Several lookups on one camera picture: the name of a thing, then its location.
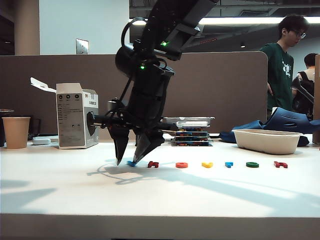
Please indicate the yellow letter v magnet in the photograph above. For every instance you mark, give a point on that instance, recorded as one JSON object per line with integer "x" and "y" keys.
{"x": 207, "y": 164}

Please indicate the brown paper cup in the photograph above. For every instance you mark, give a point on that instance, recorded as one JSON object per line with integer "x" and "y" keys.
{"x": 16, "y": 132}

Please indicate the ceiling light strip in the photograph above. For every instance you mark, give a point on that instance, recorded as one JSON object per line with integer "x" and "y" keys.
{"x": 237, "y": 20}

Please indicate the blue letter r magnet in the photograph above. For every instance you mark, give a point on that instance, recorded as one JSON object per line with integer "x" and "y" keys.
{"x": 228, "y": 164}

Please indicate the blue foam clog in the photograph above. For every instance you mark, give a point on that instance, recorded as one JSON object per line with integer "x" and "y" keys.
{"x": 290, "y": 121}

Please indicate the flat magnet letter case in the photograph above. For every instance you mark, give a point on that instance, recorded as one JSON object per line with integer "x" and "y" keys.
{"x": 191, "y": 144}
{"x": 192, "y": 134}
{"x": 192, "y": 130}
{"x": 191, "y": 139}

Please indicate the stacked clear magnet cases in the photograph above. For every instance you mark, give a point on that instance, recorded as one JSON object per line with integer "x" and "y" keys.
{"x": 195, "y": 120}

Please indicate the orange letter o magnet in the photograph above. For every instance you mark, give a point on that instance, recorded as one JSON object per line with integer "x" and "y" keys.
{"x": 181, "y": 165}

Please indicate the red letter h magnet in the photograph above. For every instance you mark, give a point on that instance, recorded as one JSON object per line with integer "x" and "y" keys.
{"x": 280, "y": 164}
{"x": 153, "y": 164}

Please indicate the metal wall plate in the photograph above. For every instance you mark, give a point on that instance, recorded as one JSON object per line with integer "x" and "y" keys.
{"x": 82, "y": 46}

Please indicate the open face mask box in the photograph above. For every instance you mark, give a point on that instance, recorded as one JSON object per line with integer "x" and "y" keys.
{"x": 72, "y": 120}

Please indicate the navy blue cloth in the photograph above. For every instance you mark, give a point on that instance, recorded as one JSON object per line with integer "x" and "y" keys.
{"x": 246, "y": 132}

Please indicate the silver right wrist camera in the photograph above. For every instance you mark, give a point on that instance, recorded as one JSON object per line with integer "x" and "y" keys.
{"x": 113, "y": 104}

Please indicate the person with black backpack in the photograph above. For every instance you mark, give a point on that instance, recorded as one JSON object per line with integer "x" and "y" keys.
{"x": 310, "y": 65}

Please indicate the person in green shirt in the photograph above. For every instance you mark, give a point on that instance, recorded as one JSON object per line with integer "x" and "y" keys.
{"x": 280, "y": 75}

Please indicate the blue letter l magnet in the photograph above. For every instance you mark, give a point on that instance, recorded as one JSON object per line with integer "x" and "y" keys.
{"x": 131, "y": 163}

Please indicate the brown desk partition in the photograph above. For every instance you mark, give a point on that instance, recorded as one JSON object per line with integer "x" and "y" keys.
{"x": 212, "y": 87}

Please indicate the beige oval tray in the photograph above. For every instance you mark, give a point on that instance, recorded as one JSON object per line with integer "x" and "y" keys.
{"x": 266, "y": 141}

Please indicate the small white device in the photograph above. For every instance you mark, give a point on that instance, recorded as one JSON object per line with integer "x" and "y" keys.
{"x": 41, "y": 141}

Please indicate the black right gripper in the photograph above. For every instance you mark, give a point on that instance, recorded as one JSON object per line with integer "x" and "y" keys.
{"x": 147, "y": 110}

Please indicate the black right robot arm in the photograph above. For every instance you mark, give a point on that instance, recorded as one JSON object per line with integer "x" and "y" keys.
{"x": 165, "y": 30}

